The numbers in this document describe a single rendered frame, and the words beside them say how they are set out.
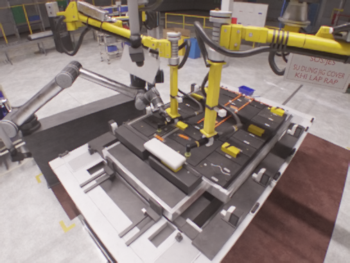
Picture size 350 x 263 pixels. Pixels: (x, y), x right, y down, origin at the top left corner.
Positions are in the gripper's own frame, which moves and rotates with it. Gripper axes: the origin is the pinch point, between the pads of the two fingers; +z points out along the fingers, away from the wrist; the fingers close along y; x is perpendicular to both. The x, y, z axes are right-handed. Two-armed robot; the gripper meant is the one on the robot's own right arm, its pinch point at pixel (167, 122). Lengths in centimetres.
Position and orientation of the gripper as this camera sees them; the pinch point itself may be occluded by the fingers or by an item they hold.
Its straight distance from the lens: 188.1
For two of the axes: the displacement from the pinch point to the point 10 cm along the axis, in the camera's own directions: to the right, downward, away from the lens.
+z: 4.4, 8.5, -3.0
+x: -8.6, 3.0, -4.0
